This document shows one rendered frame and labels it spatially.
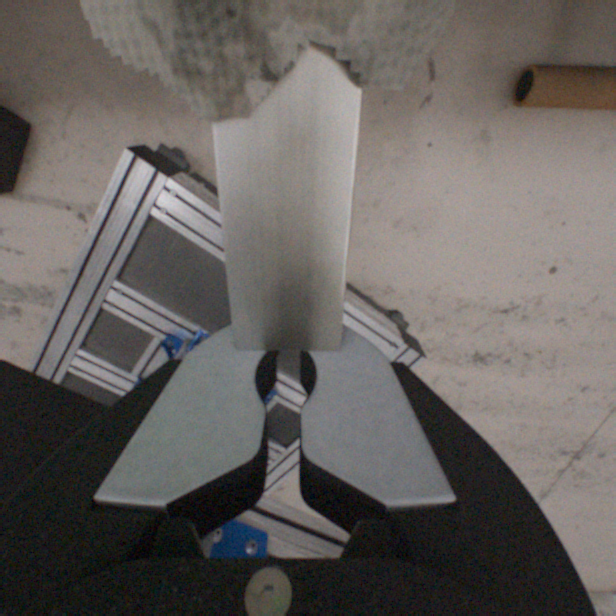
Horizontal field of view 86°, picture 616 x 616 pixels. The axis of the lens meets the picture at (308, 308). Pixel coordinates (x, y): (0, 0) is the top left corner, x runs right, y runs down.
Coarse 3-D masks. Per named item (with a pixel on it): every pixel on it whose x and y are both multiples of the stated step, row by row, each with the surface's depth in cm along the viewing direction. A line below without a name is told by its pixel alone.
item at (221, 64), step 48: (96, 0) 5; (144, 0) 5; (192, 0) 5; (240, 0) 5; (288, 0) 5; (336, 0) 5; (384, 0) 5; (432, 0) 5; (144, 48) 6; (192, 48) 5; (240, 48) 6; (288, 48) 6; (336, 48) 6; (384, 48) 5; (432, 48) 6; (192, 96) 6; (240, 96) 6
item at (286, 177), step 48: (288, 96) 6; (336, 96) 6; (240, 144) 7; (288, 144) 7; (336, 144) 7; (240, 192) 7; (288, 192) 7; (336, 192) 7; (240, 240) 8; (288, 240) 8; (336, 240) 8; (240, 288) 8; (288, 288) 8; (336, 288) 8; (240, 336) 9; (288, 336) 9; (336, 336) 9
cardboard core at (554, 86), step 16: (528, 80) 77; (544, 80) 71; (560, 80) 71; (576, 80) 71; (592, 80) 71; (608, 80) 72; (528, 96) 74; (544, 96) 73; (560, 96) 73; (576, 96) 73; (592, 96) 73; (608, 96) 73
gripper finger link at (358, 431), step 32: (320, 352) 9; (352, 352) 9; (320, 384) 8; (352, 384) 8; (384, 384) 8; (320, 416) 7; (352, 416) 7; (384, 416) 7; (320, 448) 7; (352, 448) 7; (384, 448) 7; (416, 448) 7; (320, 480) 6; (352, 480) 6; (384, 480) 6; (416, 480) 6; (320, 512) 7; (352, 512) 6; (384, 512) 6
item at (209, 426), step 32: (192, 352) 9; (224, 352) 9; (256, 352) 9; (192, 384) 8; (224, 384) 8; (256, 384) 8; (160, 416) 7; (192, 416) 7; (224, 416) 7; (256, 416) 7; (128, 448) 6; (160, 448) 6; (192, 448) 7; (224, 448) 7; (256, 448) 7; (128, 480) 6; (160, 480) 6; (192, 480) 6; (224, 480) 6; (256, 480) 7; (192, 512) 6; (224, 512) 7
